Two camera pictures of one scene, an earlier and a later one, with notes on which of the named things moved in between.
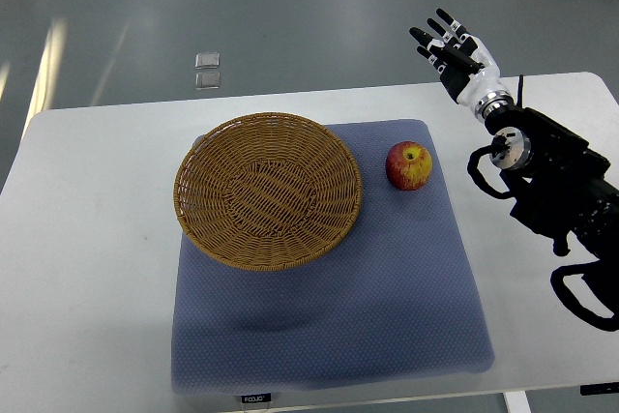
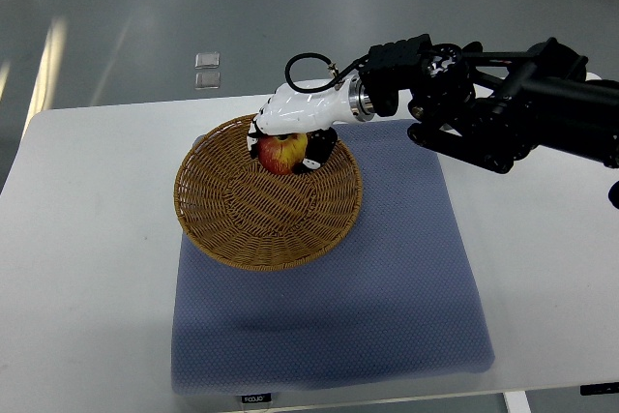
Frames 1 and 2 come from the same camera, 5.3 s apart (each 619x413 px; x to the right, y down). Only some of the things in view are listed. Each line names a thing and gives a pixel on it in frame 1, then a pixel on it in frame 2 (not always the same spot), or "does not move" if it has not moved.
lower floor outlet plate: x=207 y=80 does not move
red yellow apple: x=408 y=165 to x=280 y=154
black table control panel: x=602 y=388 does not move
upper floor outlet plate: x=207 y=60 does not move
